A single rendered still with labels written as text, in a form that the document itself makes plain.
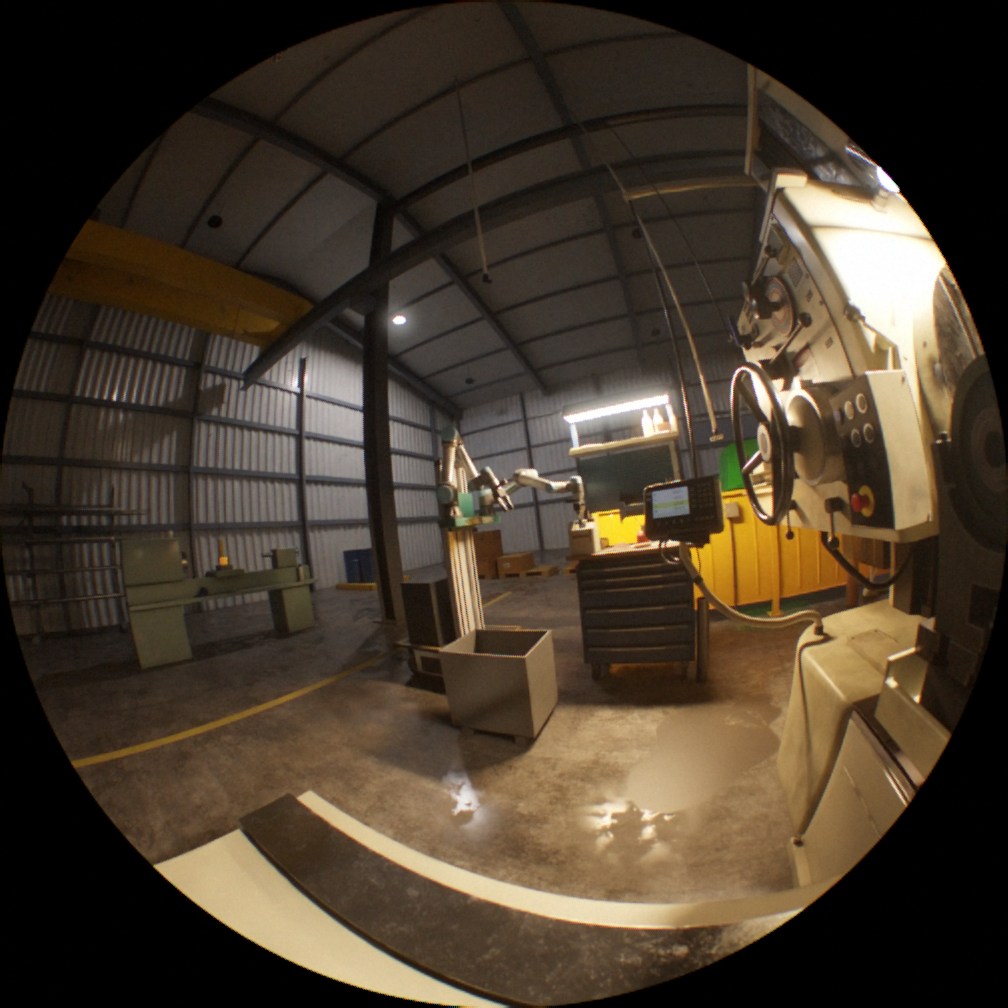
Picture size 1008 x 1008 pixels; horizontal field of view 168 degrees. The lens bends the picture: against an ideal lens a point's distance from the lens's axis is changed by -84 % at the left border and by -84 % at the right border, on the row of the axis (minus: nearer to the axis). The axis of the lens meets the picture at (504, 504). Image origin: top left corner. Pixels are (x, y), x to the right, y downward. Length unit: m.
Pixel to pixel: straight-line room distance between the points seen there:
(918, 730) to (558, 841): 1.25
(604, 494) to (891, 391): 2.40
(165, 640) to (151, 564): 0.89
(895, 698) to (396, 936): 0.68
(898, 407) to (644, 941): 0.77
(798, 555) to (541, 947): 3.57
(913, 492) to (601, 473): 2.43
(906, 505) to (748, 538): 2.95
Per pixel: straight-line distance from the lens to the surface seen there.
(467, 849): 1.53
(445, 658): 1.97
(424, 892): 0.56
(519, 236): 9.87
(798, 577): 3.77
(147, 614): 4.75
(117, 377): 9.44
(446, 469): 2.36
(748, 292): 1.18
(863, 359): 0.82
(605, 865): 1.43
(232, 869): 0.73
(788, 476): 0.70
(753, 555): 3.55
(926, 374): 0.82
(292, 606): 5.45
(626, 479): 2.75
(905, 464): 0.65
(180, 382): 9.61
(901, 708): 0.59
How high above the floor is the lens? 1.21
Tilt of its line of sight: 4 degrees up
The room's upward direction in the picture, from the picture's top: 7 degrees counter-clockwise
